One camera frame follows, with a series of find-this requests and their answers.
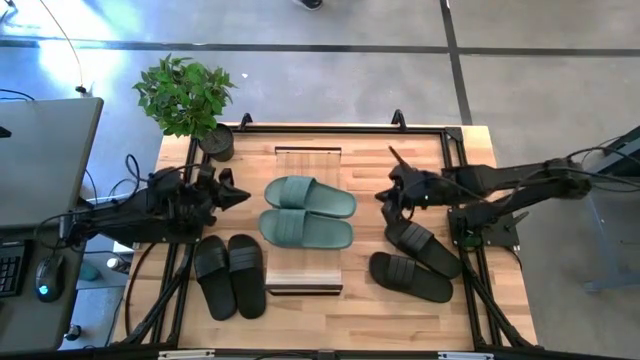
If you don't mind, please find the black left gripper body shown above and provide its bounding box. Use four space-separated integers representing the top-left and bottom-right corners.
195 163 235 226

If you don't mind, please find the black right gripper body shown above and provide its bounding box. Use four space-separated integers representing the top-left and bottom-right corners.
375 164 444 211

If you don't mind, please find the black rubber slide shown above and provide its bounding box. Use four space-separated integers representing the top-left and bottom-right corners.
383 219 464 280
193 234 238 322
368 251 455 304
227 233 268 320

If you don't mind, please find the green rubber slide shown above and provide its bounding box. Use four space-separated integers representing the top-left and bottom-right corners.
257 208 355 251
263 175 358 220

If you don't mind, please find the green potted plant black pot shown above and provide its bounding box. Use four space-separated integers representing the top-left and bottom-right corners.
132 53 237 163

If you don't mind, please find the grey office desk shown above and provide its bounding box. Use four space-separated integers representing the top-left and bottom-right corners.
0 97 105 354

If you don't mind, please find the black computer mouse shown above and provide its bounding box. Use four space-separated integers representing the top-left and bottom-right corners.
34 253 66 304

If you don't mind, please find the grey metal stand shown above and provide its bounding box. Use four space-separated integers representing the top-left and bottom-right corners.
582 124 640 294

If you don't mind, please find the black computer keyboard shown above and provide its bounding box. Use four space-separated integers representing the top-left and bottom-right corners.
0 239 27 299

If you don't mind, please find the wooden shelf with black frame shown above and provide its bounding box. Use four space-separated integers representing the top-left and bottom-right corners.
264 145 345 296

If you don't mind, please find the silver metal bracket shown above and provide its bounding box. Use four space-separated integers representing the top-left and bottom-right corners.
438 351 495 360
158 349 216 360

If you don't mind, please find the thin floor cable with plug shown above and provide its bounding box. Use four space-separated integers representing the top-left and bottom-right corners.
38 0 90 96

